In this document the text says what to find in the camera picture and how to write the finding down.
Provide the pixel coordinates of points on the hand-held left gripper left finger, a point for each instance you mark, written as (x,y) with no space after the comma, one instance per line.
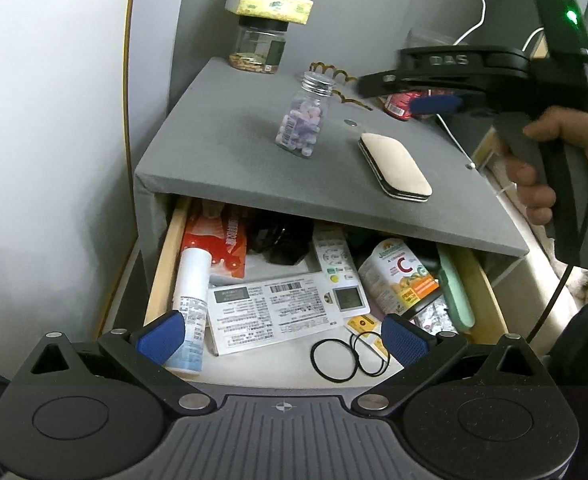
(161,337)

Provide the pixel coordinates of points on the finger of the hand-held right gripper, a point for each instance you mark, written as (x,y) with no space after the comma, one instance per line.
(436,105)
(379,85)

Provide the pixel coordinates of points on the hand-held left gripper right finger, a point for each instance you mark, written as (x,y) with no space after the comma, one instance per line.
(404,337)

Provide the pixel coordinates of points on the beige oval case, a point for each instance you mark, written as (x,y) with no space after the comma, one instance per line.
(396,165)

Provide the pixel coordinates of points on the clear bottle of purple tablets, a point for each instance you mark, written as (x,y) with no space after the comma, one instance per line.
(301,120)

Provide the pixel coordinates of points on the grey nightstand drawer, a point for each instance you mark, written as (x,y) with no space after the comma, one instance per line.
(284,360)

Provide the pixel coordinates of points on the person's right hand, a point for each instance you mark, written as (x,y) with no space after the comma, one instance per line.
(561,120)

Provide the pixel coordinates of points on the red supplement bottle black cap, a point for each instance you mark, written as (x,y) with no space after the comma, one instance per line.
(399,105)

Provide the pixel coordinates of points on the silver blister pack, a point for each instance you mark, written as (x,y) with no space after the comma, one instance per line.
(436,317)

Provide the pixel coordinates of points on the brown wavy hair band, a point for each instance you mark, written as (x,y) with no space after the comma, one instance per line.
(341,92)

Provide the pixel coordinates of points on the small yellow tag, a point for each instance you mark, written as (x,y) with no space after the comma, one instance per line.
(363,323)

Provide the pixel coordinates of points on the white spray bottle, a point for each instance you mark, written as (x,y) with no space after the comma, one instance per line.
(191,300)

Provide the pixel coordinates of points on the orange and green vitamin pouch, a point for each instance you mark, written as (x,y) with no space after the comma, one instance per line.
(399,275)

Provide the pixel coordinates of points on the clear bag of red berries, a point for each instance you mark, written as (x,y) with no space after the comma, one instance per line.
(429,39)

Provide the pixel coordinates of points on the mint green case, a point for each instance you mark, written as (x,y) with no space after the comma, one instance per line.
(456,290)

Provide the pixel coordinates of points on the white remote control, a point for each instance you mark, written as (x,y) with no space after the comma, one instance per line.
(336,270)

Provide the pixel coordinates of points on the red and white packet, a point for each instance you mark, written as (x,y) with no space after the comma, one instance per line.
(213,240)

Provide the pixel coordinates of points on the white labelled box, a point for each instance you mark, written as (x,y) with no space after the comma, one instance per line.
(274,310)

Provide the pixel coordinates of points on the clear jar with black lid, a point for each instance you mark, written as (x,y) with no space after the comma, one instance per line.
(256,45)

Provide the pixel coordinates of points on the yellow tissue box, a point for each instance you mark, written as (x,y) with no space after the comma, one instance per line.
(269,5)

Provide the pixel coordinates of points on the black faceted object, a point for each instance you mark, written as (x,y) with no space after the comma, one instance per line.
(281,242)

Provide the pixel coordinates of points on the grey fabric nightstand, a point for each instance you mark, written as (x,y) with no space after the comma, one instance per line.
(233,150)

